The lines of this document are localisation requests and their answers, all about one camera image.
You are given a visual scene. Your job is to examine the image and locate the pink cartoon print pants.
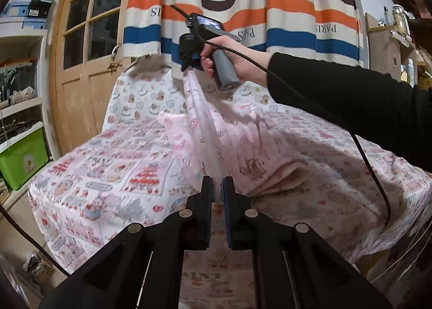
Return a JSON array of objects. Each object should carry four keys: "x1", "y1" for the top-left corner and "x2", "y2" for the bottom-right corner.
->
[{"x1": 158, "y1": 69, "x2": 309, "y2": 196}]

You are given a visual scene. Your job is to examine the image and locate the black sleeved right forearm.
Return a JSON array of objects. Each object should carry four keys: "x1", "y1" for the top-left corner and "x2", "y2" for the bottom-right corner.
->
[{"x1": 267, "y1": 53, "x2": 431, "y2": 172}]

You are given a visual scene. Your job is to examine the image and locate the person right hand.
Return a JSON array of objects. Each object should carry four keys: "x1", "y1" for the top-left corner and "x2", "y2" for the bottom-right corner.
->
[{"x1": 201, "y1": 36, "x2": 272, "y2": 87}]

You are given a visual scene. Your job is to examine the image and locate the cartoon print bed sheet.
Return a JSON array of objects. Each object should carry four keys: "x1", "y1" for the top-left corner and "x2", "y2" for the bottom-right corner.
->
[{"x1": 26, "y1": 55, "x2": 432, "y2": 309}]

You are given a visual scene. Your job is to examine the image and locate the striped hanging curtain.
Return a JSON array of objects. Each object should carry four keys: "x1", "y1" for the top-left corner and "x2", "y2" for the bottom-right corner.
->
[{"x1": 123, "y1": 0, "x2": 362, "y2": 66}]

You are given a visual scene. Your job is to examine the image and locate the wooden glass pane door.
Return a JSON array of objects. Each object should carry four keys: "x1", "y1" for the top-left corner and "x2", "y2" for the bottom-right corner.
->
[{"x1": 49, "y1": 0, "x2": 130, "y2": 154}]

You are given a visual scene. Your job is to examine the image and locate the green storage bin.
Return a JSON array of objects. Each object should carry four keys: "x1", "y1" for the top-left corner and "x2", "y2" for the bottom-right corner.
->
[{"x1": 1, "y1": 128, "x2": 48, "y2": 191}]

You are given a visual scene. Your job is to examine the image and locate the wooden cabinet at right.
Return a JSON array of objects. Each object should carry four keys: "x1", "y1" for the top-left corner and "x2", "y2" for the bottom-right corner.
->
[{"x1": 365, "y1": 4, "x2": 431, "y2": 90}]

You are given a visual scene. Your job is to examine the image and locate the white shelving unit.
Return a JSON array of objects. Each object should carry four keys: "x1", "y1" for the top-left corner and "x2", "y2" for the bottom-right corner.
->
[{"x1": 1, "y1": 29, "x2": 57, "y2": 210}]

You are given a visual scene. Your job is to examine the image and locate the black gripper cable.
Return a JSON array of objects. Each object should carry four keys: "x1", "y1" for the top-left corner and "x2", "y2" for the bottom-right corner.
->
[{"x1": 193, "y1": 30, "x2": 393, "y2": 229}]

